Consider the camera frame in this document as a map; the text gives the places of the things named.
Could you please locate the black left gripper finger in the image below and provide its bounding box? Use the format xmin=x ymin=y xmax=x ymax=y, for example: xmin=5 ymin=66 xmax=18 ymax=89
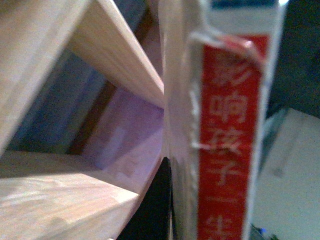
xmin=117 ymin=157 xmax=173 ymax=240

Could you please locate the white book with red spine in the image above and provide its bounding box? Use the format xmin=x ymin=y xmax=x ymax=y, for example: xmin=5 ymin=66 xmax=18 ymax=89
xmin=158 ymin=0 xmax=289 ymax=240

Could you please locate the left wooden shelf unit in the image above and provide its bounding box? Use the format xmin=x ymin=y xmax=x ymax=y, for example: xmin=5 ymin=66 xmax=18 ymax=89
xmin=0 ymin=0 xmax=163 ymax=240

